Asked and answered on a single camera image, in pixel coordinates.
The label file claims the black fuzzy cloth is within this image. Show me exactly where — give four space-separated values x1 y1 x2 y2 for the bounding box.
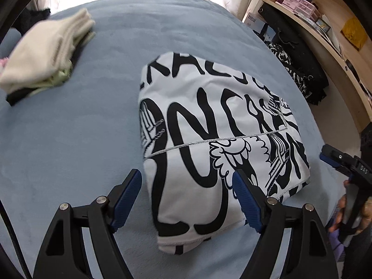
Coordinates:
16 7 52 33

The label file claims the cream folded fleece cloth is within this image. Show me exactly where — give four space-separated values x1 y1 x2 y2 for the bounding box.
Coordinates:
0 8 96 93

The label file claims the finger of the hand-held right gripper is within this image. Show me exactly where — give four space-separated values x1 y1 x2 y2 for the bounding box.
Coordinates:
319 144 354 177

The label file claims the wooden shelf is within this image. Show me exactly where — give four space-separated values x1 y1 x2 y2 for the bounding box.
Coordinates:
241 0 372 134

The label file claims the blue fleece bed blanket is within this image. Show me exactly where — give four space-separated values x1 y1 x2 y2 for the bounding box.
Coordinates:
0 0 361 279

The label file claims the stack of pink boxes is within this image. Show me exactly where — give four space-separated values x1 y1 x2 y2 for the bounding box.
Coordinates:
276 0 321 21

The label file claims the white printed carton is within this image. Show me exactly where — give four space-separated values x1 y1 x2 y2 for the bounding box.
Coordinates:
242 11 267 33

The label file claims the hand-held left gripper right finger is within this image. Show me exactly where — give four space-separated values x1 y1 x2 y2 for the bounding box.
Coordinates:
232 169 338 279

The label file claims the yellow cloth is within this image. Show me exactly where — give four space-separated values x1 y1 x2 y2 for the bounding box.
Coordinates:
341 17 369 50

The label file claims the black white speckled cloth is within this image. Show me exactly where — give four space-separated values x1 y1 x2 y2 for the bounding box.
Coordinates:
267 42 318 100

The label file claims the white black graffiti print jacket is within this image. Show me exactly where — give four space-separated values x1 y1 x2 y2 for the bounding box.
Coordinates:
138 51 311 255

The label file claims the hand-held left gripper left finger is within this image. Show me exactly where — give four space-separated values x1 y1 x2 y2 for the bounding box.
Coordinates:
33 169 143 279

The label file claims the person's right hand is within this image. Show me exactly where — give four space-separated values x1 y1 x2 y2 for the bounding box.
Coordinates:
328 179 372 235

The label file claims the purple cloth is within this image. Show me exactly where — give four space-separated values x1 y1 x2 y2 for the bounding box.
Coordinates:
328 229 348 268

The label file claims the light green folded cloth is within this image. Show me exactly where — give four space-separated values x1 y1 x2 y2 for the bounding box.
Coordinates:
27 30 97 96

